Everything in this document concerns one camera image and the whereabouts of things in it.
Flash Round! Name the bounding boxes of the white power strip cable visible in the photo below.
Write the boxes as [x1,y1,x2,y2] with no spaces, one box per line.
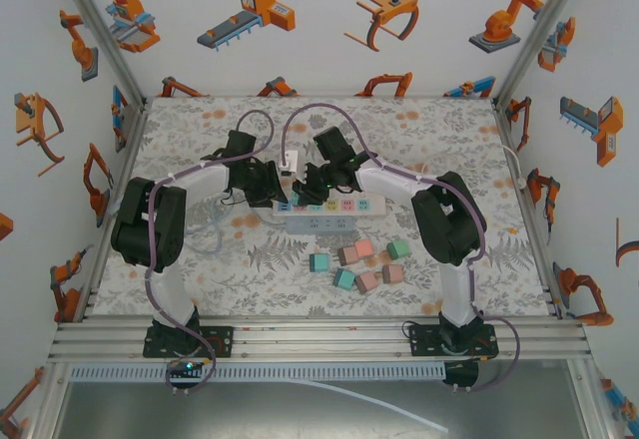
[383,145,526,206]

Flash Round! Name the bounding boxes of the blue-grey power strip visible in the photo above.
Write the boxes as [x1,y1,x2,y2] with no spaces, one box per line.
[286,217,359,235]

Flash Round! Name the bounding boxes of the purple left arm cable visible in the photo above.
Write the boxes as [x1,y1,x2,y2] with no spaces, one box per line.
[144,108,277,396]

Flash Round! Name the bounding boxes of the white multicolour socket power strip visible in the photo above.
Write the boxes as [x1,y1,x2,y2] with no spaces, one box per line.
[272,194,388,220]

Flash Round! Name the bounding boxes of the floral patterned table mat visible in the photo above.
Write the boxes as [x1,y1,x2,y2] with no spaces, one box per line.
[92,95,553,318]

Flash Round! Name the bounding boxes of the aluminium side frame rail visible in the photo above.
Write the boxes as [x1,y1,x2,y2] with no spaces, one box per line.
[82,97,151,323]
[491,97,565,320]

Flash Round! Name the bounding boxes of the white plastic tube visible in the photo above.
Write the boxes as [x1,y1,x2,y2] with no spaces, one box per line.
[294,377,449,434]

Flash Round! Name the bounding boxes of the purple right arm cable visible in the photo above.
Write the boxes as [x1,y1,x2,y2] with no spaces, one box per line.
[281,103,521,393]

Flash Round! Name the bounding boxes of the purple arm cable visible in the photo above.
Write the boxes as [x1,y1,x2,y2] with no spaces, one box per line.
[281,103,521,393]
[144,108,277,396]

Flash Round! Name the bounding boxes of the white slotted cable duct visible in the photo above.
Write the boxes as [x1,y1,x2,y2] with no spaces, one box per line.
[68,363,447,381]

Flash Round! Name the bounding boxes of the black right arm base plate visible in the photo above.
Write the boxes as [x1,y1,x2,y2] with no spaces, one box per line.
[408,322,497,359]

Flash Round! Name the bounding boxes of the black controller box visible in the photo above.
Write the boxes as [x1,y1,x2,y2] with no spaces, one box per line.
[441,358,480,393]

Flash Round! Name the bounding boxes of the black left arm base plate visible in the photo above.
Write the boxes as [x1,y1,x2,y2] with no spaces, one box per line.
[143,325,235,359]

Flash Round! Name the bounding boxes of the brownish pink charger plug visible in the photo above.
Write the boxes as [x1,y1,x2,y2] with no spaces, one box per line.
[380,262,405,285]

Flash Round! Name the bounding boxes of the black controller board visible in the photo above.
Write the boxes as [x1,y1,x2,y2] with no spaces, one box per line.
[166,358,206,395]

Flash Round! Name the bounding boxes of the aluminium corner post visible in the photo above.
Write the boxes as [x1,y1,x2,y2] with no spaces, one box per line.
[49,0,149,104]
[491,0,593,106]

